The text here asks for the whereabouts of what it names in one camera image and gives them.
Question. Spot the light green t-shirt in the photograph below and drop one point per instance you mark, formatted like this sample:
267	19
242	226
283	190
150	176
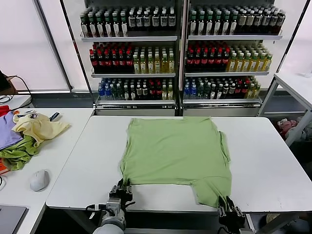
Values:
175	151

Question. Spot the crumpled lime green garment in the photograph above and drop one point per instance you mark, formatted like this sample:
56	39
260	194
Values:
17	153

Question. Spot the small bottle white label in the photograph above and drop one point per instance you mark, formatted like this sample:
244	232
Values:
219	92
213	92

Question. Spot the blue water bottle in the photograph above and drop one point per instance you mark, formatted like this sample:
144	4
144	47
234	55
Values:
107	93
100	93
187	92
193	92

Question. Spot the dark slanted metal pole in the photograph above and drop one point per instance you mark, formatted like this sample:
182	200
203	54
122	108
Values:
293	36
76	48
55	48

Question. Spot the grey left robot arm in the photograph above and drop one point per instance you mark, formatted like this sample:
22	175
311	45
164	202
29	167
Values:
109	226

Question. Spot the pale yellow shirt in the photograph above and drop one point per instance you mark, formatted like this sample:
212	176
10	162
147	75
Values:
41	126

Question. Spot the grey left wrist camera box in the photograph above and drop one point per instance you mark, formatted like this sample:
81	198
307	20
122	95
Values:
112	207

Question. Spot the dark green water bottle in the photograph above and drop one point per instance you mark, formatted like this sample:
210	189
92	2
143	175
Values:
207	92
113	93
200	92
120	93

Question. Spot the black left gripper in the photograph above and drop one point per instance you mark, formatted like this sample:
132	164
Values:
125	201

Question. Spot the purple shirt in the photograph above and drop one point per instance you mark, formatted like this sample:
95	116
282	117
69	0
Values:
7	131

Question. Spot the small cola bottle red cap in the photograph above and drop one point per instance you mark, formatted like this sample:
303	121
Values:
158	93
239	92
245	92
152	93

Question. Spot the dark bottle beige label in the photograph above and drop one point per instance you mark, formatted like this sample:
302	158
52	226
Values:
249	23
266	23
242	23
274	23
257	23
281	23

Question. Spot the black bottle white square label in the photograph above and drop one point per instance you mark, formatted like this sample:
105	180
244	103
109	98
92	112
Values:
155	22
139	22
163	22
171	22
147	22
131	22

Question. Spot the dark blue white object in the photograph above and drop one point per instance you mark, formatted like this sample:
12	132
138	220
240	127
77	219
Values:
55	115

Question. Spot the small black bottle white cap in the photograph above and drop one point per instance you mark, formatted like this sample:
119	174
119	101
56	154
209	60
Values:
145	93
139	93
232	92
132	93
126	93
226	92

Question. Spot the small yellow juice bottle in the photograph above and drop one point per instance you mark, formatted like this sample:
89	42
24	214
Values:
250	92
170	93
256	92
164	93

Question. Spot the white metal frame table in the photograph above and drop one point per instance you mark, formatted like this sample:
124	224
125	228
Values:
295	80

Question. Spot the black monitor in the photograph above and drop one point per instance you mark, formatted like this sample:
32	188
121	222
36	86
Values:
3	81

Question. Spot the white computer mouse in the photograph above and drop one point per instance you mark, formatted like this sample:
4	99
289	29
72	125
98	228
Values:
39	181

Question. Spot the grey laptop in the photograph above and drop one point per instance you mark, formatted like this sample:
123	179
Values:
12	219

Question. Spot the orange object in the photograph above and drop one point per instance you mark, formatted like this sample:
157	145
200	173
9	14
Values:
2	168

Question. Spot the pink red clothes pile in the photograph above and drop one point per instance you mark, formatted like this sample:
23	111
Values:
285	124

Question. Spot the red cloth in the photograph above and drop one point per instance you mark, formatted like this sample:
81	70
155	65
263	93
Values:
3	110

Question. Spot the dark bottle green cap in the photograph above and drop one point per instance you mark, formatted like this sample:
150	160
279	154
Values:
123	26
209	25
99	26
226	25
84	26
234	25
92	26
193	25
201	25
115	26
107	26
217	25

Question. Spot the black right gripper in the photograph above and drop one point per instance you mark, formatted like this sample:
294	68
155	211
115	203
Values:
231	221

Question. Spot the brown cardboard box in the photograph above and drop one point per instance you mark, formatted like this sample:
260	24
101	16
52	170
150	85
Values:
11	85

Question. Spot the metal drinks shelf unit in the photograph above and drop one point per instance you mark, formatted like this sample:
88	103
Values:
234	37
129	38

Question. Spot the yellow juice bottle green cap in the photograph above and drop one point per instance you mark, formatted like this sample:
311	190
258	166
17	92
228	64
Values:
136	64
158	64
268	64
239	64
150	64
171	64
254	64
143	64
232	64
165	64
247	64
261	64

